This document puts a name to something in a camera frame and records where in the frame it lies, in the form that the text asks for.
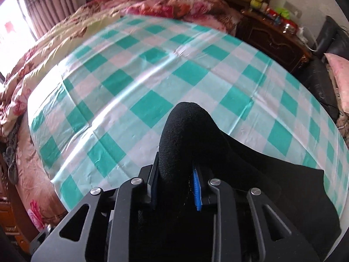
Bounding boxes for plaid folded blanket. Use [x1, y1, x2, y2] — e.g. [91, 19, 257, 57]
[327, 64, 349, 146]

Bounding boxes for black leather armchair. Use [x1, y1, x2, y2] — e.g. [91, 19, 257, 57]
[302, 16, 348, 122]

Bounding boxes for red floral quilt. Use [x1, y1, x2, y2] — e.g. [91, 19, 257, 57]
[1, 0, 242, 230]

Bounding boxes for yellow lidded jar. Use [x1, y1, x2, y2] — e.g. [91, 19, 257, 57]
[250, 0, 263, 10]

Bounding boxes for white power strip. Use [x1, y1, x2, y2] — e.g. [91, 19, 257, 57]
[296, 27, 308, 44]

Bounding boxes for teal white checkered cloth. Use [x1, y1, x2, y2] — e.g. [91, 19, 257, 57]
[27, 16, 348, 213]

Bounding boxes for green crumpled bag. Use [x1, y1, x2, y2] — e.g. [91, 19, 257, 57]
[275, 7, 290, 20]

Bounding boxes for large pink floral pillow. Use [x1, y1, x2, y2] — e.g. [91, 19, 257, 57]
[325, 53, 349, 114]

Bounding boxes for wall power outlet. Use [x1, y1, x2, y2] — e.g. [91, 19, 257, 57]
[283, 1, 302, 19]

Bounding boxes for black fleece pants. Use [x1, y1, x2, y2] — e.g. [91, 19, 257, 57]
[106, 101, 343, 262]

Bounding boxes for dark wooden nightstand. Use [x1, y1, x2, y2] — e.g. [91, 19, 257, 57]
[235, 10, 313, 73]

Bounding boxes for glass jar with lid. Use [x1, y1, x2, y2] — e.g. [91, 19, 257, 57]
[282, 23, 296, 36]

